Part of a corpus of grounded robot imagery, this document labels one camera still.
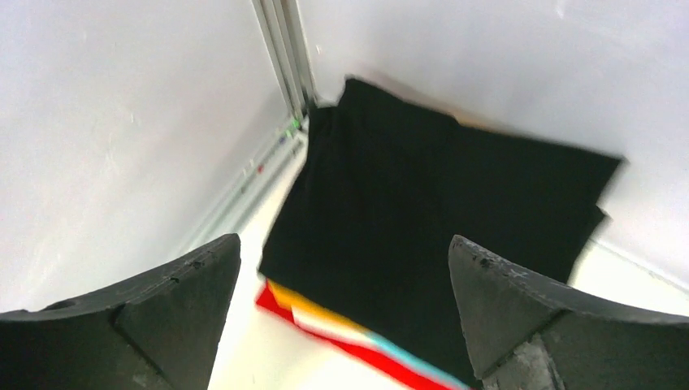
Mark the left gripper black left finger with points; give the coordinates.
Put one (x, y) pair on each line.
(157, 330)

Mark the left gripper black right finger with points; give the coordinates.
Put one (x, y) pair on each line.
(524, 330)

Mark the black t shirt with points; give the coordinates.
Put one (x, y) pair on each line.
(366, 227)

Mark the teal folded t shirt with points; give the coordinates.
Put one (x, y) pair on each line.
(415, 363)

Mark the red folded t shirt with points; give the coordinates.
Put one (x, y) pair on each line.
(368, 354)

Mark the orange folded t shirt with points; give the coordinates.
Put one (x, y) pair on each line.
(289, 299)

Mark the white folded t shirt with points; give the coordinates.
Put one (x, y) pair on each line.
(333, 328)

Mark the aluminium frame rail left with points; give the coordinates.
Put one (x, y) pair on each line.
(243, 192)

